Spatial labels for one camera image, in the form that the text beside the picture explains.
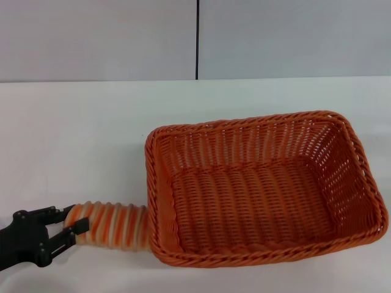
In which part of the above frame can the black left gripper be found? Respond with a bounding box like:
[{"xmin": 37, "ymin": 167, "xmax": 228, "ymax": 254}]
[{"xmin": 0, "ymin": 204, "xmax": 90, "ymax": 271}]

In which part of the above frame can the orange striped bread loaf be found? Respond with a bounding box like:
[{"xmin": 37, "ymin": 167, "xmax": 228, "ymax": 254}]
[{"xmin": 63, "ymin": 200, "xmax": 151, "ymax": 253}]

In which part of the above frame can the orange woven plastic basket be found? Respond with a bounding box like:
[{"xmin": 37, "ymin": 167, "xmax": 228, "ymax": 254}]
[{"xmin": 145, "ymin": 109, "xmax": 390, "ymax": 269}]

